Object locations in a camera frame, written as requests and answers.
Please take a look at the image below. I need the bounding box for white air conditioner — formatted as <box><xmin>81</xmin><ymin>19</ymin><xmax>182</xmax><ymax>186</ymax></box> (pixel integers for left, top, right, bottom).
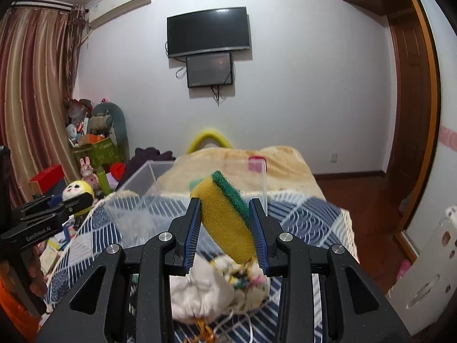
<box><xmin>88</xmin><ymin>0</ymin><xmax>152</xmax><ymax>29</ymax></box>

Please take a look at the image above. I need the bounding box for brown wooden door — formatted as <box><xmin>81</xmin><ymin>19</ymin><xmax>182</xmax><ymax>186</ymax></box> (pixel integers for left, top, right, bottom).
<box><xmin>387</xmin><ymin>0</ymin><xmax>441</xmax><ymax>232</ymax></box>

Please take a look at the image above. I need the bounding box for large wall television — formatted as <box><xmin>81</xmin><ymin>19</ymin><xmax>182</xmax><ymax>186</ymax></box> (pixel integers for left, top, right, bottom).
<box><xmin>167</xmin><ymin>7</ymin><xmax>251</xmax><ymax>57</ymax></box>

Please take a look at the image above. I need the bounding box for yellow egg plush toy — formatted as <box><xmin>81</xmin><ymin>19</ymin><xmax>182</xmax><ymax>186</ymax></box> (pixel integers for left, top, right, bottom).
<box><xmin>62</xmin><ymin>180</ymin><xmax>95</xmax><ymax>216</ymax></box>

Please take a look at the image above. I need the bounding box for green cardboard box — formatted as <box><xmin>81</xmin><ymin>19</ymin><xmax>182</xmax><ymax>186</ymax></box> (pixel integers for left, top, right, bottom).
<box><xmin>72</xmin><ymin>139</ymin><xmax>125</xmax><ymax>168</ymax></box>

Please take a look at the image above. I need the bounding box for white drawstring pouch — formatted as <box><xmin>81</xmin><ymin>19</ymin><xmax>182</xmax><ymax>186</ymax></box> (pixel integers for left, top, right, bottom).
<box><xmin>170</xmin><ymin>255</ymin><xmax>235</xmax><ymax>324</ymax></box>

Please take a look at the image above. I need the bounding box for dark purple clothes pile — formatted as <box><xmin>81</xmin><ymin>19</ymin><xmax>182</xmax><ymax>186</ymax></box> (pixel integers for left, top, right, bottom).
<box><xmin>116</xmin><ymin>147</ymin><xmax>176</xmax><ymax>190</ymax></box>

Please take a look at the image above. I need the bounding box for grey green plush toy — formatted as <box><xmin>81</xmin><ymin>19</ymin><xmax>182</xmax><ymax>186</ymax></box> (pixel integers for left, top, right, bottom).
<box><xmin>87</xmin><ymin>102</ymin><xmax>127</xmax><ymax>147</ymax></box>

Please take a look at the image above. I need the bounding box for clear plastic storage box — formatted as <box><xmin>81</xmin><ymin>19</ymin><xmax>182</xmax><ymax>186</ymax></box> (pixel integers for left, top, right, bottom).
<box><xmin>105</xmin><ymin>160</ymin><xmax>267</xmax><ymax>248</ymax></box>

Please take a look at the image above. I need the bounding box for blue white patterned quilt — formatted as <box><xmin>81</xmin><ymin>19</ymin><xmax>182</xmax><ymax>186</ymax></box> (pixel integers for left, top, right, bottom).
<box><xmin>44</xmin><ymin>189</ymin><xmax>360</xmax><ymax>343</ymax></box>

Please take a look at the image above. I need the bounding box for left hand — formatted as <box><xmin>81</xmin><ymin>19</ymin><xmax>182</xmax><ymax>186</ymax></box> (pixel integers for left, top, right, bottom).
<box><xmin>0</xmin><ymin>245</ymin><xmax>49</xmax><ymax>299</ymax></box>

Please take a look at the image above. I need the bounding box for red box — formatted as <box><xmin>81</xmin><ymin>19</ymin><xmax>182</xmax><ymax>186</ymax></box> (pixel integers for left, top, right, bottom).
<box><xmin>28</xmin><ymin>165</ymin><xmax>64</xmax><ymax>195</ymax></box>

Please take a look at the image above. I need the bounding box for pink rabbit doll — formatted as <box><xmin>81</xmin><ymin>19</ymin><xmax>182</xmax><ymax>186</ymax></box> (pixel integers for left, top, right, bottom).
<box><xmin>80</xmin><ymin>156</ymin><xmax>100</xmax><ymax>191</ymax></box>

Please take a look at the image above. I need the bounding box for small wall monitor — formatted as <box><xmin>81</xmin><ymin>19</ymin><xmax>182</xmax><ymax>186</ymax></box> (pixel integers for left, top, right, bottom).
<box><xmin>186</xmin><ymin>52</ymin><xmax>233</xmax><ymax>88</ymax></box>

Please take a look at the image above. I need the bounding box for wall power socket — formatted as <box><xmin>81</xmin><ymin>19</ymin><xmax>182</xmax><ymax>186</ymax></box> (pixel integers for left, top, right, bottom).
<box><xmin>329</xmin><ymin>153</ymin><xmax>338</xmax><ymax>163</ymax></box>

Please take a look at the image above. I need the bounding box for floral fabric bag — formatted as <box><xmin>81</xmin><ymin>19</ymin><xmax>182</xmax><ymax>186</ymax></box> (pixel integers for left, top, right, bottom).
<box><xmin>210</xmin><ymin>255</ymin><xmax>270</xmax><ymax>314</ymax></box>

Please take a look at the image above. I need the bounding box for red cloth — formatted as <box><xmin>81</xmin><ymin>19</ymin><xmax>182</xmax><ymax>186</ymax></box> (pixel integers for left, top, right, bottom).
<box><xmin>110</xmin><ymin>162</ymin><xmax>125</xmax><ymax>182</ymax></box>

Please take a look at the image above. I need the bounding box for striped brown curtain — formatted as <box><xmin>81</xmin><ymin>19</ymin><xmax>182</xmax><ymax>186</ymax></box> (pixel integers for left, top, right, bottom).
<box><xmin>1</xmin><ymin>5</ymin><xmax>86</xmax><ymax>206</ymax></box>

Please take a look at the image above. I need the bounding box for white panel with holes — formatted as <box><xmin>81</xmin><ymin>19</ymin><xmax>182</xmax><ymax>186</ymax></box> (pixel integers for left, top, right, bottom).
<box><xmin>386</xmin><ymin>206</ymin><xmax>457</xmax><ymax>336</ymax></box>

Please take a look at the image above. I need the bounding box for yellow curved pillow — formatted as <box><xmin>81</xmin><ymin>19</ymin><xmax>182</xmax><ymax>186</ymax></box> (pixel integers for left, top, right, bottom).
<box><xmin>186</xmin><ymin>128</ymin><xmax>232</xmax><ymax>154</ymax></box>

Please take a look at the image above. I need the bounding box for green bottle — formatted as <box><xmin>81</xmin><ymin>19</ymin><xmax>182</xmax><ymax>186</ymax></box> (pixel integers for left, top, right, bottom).
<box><xmin>96</xmin><ymin>166</ymin><xmax>111</xmax><ymax>196</ymax></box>

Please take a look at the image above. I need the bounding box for white wardrobe sliding door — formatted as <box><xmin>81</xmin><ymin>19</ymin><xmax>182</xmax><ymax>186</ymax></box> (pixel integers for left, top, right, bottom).
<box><xmin>405</xmin><ymin>0</ymin><xmax>456</xmax><ymax>253</ymax></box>

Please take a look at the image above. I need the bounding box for yellow green sponge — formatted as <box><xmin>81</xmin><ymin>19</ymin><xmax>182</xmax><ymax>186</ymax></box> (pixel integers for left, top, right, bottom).
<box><xmin>191</xmin><ymin>170</ymin><xmax>256</xmax><ymax>264</ymax></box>

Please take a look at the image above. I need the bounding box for beige plush blanket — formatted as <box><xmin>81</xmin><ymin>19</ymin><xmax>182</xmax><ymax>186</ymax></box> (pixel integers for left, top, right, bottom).
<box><xmin>157</xmin><ymin>145</ymin><xmax>324</xmax><ymax>199</ymax></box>

